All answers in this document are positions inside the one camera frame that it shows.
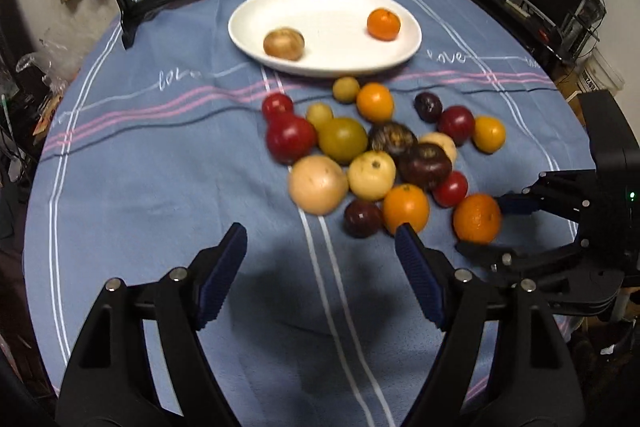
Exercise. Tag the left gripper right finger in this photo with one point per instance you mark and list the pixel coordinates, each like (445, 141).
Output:
(532, 380)

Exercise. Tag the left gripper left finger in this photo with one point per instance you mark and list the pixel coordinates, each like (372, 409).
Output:
(108, 380)

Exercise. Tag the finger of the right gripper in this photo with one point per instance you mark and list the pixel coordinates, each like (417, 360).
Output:
(546, 268)
(565, 193)

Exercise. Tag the large orange mandarin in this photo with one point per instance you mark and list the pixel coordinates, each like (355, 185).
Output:
(477, 219)

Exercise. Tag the small red tomato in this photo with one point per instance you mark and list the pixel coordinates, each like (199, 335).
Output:
(276, 104)
(452, 190)

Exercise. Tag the yellow-orange tomato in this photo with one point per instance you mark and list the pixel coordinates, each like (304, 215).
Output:
(489, 134)

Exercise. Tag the large dark purple fruit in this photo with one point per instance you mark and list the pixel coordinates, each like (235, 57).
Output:
(424, 165)

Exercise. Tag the dark red plum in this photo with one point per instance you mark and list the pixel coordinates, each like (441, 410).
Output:
(457, 122)

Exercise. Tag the pale beige small fruit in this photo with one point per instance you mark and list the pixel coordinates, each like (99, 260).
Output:
(444, 142)

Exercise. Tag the dark purple plum front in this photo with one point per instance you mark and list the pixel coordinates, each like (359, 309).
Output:
(362, 219)

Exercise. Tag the large beige round fruit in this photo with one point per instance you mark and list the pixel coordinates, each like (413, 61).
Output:
(317, 184)

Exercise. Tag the orange mandarin near front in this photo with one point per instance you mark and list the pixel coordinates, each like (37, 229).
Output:
(405, 204)

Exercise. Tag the pale yellow round fruit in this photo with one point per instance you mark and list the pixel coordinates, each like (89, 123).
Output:
(371, 175)

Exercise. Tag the small dark purple plum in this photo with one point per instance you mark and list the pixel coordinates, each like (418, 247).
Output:
(428, 106)

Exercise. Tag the dark brown speckled fruit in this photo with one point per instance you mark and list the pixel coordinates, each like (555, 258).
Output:
(391, 138)

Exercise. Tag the olive green tomato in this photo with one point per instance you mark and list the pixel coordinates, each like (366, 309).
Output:
(342, 139)

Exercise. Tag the orange fruit upper middle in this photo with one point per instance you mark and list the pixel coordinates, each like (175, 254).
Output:
(375, 103)

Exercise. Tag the small olive fruit top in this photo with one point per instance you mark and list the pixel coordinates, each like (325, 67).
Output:
(345, 90)

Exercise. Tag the small yellow-green fruit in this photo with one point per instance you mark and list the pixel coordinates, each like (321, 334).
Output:
(319, 114)

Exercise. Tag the blue striped tablecloth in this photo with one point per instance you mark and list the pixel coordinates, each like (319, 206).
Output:
(156, 150)

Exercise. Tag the large red tomato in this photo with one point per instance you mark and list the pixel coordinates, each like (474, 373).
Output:
(289, 138)

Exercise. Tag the small orange on plate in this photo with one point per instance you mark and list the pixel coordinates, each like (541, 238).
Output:
(383, 25)

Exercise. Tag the white oval plate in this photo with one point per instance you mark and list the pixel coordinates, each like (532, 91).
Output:
(337, 42)

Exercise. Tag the brown potato-like fruit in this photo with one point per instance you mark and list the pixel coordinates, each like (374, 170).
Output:
(286, 43)

